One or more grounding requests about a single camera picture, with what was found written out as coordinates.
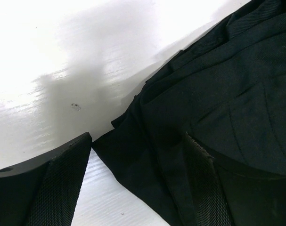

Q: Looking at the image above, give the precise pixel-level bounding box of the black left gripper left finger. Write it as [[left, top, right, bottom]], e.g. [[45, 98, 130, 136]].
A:
[[0, 132, 92, 226]]

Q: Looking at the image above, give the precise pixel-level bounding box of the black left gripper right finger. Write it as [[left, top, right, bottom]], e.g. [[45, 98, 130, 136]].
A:
[[184, 134, 286, 226]]

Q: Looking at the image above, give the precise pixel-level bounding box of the black pleated skirt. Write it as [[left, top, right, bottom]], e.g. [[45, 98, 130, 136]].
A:
[[92, 0, 286, 226]]

